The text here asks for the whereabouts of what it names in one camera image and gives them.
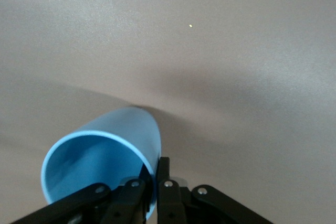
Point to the brown table mat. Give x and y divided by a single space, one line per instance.
210 64

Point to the light blue plastic cup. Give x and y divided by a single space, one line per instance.
99 161

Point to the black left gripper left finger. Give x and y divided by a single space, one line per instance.
126 203

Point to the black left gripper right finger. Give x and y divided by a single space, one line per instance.
170 203

